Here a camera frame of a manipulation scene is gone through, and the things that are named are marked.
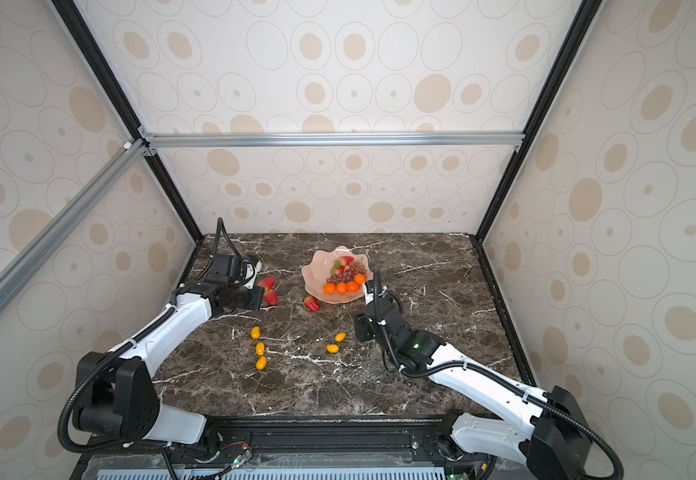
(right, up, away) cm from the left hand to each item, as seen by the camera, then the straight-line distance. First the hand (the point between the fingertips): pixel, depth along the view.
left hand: (269, 290), depth 87 cm
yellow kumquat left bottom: (-2, -21, 0) cm, 21 cm away
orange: (+24, 0, +13) cm, 28 cm away
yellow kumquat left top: (-6, -13, +5) cm, 15 cm away
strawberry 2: (+11, -5, +10) cm, 16 cm away
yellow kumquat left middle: (-3, -18, +3) cm, 18 cm away
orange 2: (+27, +3, +13) cm, 30 cm away
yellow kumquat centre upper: (+21, -15, +5) cm, 26 cm away
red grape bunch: (+23, +4, +17) cm, 29 cm away
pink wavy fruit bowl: (+12, +7, +19) cm, 24 cm away
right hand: (+27, -4, -8) cm, 29 cm away
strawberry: (+21, +9, +19) cm, 30 cm away
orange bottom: (+17, 0, +14) cm, 22 cm away
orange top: (+21, 0, +13) cm, 25 cm away
